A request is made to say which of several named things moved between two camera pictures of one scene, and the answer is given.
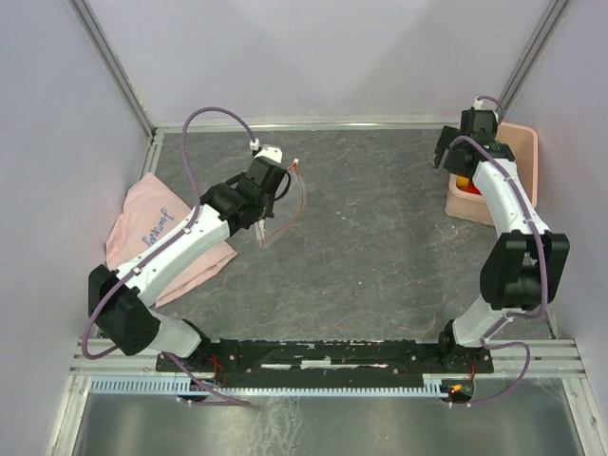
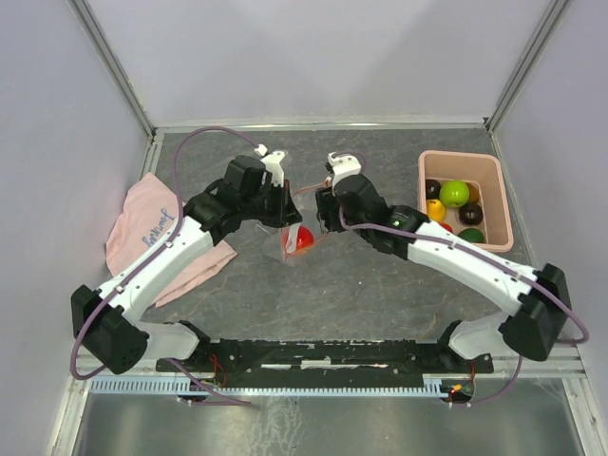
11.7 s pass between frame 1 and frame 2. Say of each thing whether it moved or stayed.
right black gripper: moved
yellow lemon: moved
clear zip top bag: moved
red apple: moved
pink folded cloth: stayed
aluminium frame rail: stayed
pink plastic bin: moved
